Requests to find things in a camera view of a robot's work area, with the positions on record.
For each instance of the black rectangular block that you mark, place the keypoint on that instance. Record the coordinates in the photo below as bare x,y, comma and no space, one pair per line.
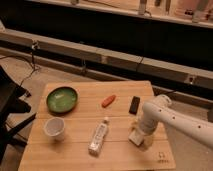
134,105

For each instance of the orange carrot toy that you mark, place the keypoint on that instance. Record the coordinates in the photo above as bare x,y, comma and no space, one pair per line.
108,101

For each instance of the white plastic bottle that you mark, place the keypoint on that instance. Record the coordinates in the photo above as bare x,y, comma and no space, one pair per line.
97,140

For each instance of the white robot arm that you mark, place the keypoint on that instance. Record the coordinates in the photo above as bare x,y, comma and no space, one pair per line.
158,110

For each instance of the green ceramic bowl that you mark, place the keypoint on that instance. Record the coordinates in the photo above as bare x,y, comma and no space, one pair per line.
62,100

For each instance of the white sponge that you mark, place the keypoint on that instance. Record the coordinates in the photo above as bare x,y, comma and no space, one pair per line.
136,137

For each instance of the white paper cup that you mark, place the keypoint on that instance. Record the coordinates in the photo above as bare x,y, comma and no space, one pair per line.
55,128

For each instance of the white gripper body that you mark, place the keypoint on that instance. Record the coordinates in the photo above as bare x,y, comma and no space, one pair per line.
148,140

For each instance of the black chair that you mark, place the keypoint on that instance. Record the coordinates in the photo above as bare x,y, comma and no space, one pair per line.
10,102

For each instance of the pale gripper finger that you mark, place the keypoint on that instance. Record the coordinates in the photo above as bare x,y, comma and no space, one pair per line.
134,125

